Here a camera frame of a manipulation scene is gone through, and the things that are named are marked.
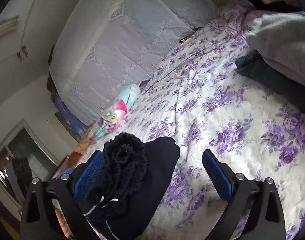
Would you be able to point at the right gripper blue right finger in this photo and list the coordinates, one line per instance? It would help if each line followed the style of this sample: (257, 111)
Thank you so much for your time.
(266, 218)

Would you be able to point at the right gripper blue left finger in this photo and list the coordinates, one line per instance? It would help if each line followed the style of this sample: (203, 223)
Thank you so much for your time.
(39, 220)

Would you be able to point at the dark navy pants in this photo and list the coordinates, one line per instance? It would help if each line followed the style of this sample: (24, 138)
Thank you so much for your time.
(130, 186)

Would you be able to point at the orange brown pillow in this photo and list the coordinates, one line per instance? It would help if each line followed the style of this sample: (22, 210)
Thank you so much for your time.
(71, 160)

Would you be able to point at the blue patterned cloth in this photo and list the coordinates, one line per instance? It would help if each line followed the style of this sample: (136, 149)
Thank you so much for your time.
(72, 124)

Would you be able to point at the folded teal pink floral quilt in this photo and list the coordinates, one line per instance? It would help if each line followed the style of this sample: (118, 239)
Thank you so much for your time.
(112, 116)

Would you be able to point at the purple floral bed sheet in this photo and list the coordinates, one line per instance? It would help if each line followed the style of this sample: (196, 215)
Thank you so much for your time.
(197, 97)

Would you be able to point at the grey blanket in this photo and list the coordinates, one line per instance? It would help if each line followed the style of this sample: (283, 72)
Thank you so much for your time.
(280, 40)

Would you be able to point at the white lace covered headboard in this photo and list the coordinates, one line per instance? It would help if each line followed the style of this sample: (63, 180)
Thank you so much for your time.
(109, 44)

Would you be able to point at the window with white frame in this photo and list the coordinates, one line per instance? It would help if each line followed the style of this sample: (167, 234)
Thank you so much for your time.
(21, 142)

